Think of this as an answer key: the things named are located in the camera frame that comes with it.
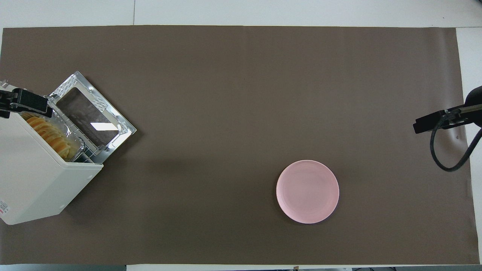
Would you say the aluminium foil tray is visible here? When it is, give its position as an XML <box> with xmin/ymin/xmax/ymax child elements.
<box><xmin>21</xmin><ymin>110</ymin><xmax>85</xmax><ymax>163</ymax></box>

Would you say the metal oven wire rack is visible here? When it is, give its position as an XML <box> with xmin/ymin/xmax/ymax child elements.
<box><xmin>72</xmin><ymin>149</ymin><xmax>95</xmax><ymax>164</ymax></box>

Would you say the brown table mat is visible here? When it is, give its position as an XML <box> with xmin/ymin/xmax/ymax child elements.
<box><xmin>0</xmin><ymin>25</ymin><xmax>479</xmax><ymax>265</ymax></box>

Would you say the sliced yellow bread loaf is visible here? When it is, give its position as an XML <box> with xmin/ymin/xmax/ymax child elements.
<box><xmin>26</xmin><ymin>116</ymin><xmax>72</xmax><ymax>158</ymax></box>

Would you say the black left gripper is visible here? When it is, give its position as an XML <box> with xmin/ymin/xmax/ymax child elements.
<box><xmin>0</xmin><ymin>88</ymin><xmax>53</xmax><ymax>119</ymax></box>

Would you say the pink round plate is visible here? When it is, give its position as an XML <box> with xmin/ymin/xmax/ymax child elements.
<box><xmin>276</xmin><ymin>160</ymin><xmax>340</xmax><ymax>224</ymax></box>

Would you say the white toaster oven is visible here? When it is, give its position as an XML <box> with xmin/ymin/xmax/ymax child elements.
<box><xmin>0</xmin><ymin>78</ymin><xmax>104</xmax><ymax>225</ymax></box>

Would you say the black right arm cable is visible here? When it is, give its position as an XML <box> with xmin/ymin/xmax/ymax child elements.
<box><xmin>430</xmin><ymin>111</ymin><xmax>482</xmax><ymax>172</ymax></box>

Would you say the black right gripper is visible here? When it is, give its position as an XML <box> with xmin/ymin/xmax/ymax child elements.
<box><xmin>413</xmin><ymin>86</ymin><xmax>482</xmax><ymax>134</ymax></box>

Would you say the glass oven door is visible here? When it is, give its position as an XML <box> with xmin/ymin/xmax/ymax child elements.
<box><xmin>48</xmin><ymin>71</ymin><xmax>137</xmax><ymax>165</ymax></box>

